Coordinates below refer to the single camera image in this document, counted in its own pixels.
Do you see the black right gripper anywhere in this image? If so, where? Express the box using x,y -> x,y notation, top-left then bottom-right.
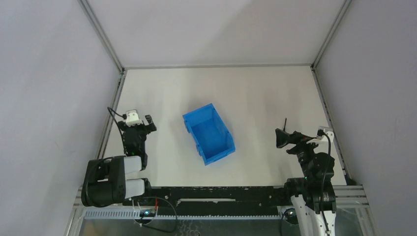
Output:
276,127 -> 323,181

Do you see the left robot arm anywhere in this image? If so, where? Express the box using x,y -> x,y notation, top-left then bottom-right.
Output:
81,115 -> 157,208

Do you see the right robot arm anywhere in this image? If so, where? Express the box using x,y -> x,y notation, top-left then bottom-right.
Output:
275,127 -> 337,236

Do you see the blue plastic storage bin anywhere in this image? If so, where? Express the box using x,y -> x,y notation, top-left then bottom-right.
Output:
182,103 -> 236,166

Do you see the small electronics board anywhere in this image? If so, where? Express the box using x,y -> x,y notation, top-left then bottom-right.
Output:
139,209 -> 156,218

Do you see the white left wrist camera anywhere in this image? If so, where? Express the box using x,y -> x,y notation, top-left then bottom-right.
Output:
125,109 -> 143,127

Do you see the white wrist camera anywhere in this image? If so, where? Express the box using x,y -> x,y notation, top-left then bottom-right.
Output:
307,126 -> 335,146
125,109 -> 143,127

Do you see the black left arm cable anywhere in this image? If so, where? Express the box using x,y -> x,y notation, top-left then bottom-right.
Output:
107,107 -> 128,154

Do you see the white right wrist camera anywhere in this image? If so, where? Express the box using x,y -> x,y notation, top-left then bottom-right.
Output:
307,126 -> 335,146

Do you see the black mounting rail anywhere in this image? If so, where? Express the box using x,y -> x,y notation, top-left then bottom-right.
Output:
122,186 -> 292,217

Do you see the black base cable loop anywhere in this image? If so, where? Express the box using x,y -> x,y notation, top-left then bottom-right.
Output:
132,196 -> 179,234

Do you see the white slotted cable duct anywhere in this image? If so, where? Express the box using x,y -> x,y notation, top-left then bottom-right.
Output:
83,208 -> 282,220

